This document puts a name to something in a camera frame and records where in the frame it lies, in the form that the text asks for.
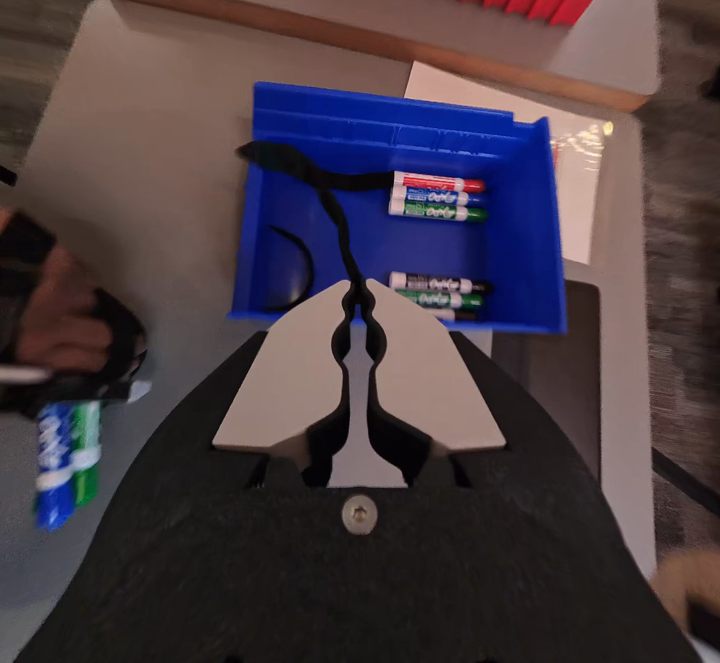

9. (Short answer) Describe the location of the blue dry-erase marker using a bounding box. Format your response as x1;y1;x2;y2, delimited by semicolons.
34;401;78;531
389;185;489;208

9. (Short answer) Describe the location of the green dry-erase marker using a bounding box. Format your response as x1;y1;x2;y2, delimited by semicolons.
394;288;486;311
387;199;490;224
72;400;103;506

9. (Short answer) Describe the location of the blue plastic bin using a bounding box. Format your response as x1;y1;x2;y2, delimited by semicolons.
226;81;568;335

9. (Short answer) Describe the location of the person's left hand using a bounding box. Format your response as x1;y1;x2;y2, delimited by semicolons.
0;210;116;375

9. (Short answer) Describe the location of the red dry-erase marker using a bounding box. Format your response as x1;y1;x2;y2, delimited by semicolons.
392;170;486;195

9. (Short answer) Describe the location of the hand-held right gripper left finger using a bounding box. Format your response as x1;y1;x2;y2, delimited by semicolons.
211;278;354;488

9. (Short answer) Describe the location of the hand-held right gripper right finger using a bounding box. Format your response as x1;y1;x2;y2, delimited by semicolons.
360;278;508;488

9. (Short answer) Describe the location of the black fabric strap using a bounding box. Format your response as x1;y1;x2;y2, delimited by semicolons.
263;224;317;313
234;140;396;312

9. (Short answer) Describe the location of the black table mat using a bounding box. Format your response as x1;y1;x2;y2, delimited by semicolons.
491;278;603;481

